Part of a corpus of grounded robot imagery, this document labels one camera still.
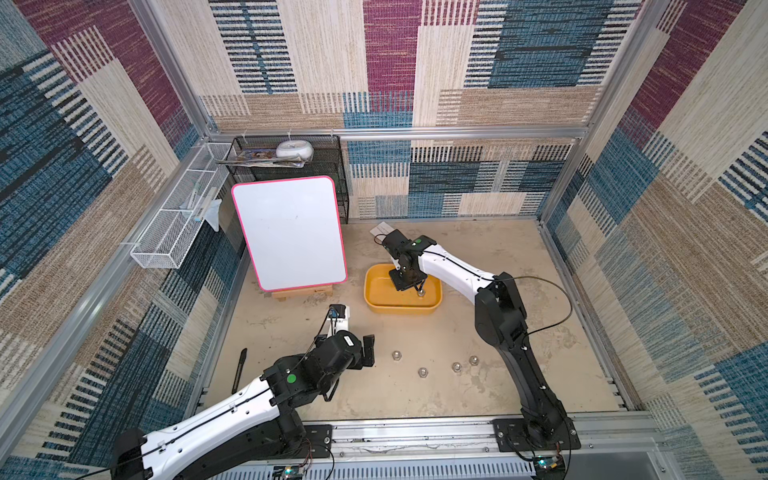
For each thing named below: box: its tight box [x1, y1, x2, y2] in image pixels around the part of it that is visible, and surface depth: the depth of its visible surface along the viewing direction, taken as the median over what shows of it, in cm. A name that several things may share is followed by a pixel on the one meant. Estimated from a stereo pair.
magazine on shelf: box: [216, 149, 313, 168], surface depth 83 cm
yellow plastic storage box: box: [363, 264, 443, 315], surface depth 96 cm
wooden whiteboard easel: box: [271, 284, 334, 302], surface depth 98 cm
